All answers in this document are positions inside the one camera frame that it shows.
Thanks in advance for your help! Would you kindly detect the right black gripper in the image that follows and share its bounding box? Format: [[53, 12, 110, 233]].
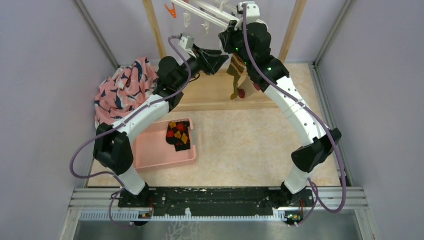
[[220, 19, 254, 69]]

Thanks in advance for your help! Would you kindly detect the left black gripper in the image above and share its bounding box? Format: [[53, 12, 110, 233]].
[[174, 44, 230, 89]]

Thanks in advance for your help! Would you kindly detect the green striped sock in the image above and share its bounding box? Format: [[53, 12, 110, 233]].
[[226, 54, 246, 100]]

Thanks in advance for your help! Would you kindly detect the white plastic clip hanger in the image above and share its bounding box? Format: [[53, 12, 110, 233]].
[[169, 0, 239, 34]]

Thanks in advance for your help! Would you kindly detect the wooden hanger stand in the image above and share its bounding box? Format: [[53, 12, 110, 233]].
[[142, 0, 308, 113]]

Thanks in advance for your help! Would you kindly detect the beige purple sock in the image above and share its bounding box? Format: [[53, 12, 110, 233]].
[[237, 76, 261, 99]]

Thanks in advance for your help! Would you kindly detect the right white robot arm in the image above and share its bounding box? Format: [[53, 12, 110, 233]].
[[218, 20, 342, 206]]

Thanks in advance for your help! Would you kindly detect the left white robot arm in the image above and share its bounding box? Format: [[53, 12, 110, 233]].
[[93, 45, 229, 207]]

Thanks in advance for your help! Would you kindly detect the argyle patterned sock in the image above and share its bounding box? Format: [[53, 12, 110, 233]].
[[165, 121, 191, 152]]

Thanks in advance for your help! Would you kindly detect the pink patterned cloth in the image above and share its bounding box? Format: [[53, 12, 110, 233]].
[[94, 57, 158, 128]]

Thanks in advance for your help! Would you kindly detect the pink plastic basket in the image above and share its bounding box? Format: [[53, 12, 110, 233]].
[[132, 118, 197, 172]]

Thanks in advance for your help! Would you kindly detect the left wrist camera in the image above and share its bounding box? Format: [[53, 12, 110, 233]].
[[178, 33, 199, 59]]

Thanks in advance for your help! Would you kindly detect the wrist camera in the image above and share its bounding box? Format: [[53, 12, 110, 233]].
[[234, 1, 268, 31], [178, 33, 199, 59]]

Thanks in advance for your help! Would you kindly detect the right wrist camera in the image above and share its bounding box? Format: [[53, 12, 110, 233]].
[[234, 1, 268, 31]]

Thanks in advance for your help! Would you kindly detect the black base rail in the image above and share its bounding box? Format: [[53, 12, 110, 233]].
[[79, 186, 316, 227]]

